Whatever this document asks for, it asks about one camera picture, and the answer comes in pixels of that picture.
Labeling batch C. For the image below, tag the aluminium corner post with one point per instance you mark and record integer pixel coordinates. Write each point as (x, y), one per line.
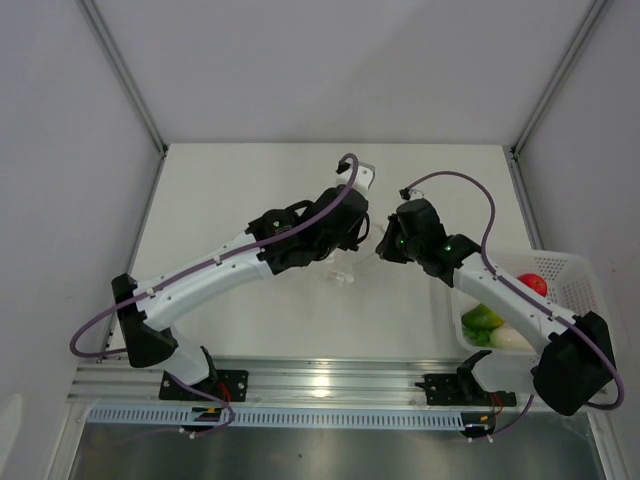
(571, 54)
(120, 69)

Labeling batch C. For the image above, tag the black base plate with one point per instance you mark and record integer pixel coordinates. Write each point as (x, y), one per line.
(451, 389)
(231, 386)

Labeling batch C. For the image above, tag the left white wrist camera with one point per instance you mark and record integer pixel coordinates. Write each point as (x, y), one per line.
(364, 176)

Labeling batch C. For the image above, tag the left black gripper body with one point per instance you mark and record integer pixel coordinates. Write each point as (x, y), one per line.
(348, 242)

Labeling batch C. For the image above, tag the aluminium rail frame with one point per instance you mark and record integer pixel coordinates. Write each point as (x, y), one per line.
(306, 383)

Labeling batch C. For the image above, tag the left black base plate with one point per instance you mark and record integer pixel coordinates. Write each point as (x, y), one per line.
(231, 386)

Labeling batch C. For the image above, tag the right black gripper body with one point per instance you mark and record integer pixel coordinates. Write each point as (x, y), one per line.
(414, 248)

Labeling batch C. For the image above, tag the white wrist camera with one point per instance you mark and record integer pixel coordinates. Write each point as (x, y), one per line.
(364, 176)
(409, 194)

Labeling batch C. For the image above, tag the green orange mango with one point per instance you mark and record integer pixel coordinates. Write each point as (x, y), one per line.
(481, 318)

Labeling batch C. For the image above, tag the clear zip top bag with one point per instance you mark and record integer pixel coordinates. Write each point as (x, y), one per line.
(343, 268)

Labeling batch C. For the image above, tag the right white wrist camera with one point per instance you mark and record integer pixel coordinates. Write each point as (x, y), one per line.
(409, 194)

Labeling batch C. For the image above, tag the red tomato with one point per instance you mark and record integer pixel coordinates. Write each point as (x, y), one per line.
(534, 282)

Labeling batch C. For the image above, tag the right aluminium corner post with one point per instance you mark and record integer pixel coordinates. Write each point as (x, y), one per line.
(571, 54)

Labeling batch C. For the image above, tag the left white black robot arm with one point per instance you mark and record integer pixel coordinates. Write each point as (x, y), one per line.
(281, 239)

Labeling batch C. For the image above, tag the left aluminium corner post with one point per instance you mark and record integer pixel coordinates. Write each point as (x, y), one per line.
(120, 69)

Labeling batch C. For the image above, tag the white radish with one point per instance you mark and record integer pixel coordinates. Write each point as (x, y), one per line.
(507, 338)

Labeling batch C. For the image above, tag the white perforated plastic basket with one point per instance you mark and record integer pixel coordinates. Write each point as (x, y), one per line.
(573, 290)

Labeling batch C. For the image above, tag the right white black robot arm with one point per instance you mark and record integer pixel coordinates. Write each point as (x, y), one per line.
(572, 357)

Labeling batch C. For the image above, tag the green leafy vegetable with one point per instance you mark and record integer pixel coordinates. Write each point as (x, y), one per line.
(478, 337)

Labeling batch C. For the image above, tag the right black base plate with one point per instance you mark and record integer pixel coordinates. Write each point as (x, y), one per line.
(451, 389)

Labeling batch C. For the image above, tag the white slotted cable duct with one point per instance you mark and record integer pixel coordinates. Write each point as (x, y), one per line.
(200, 417)

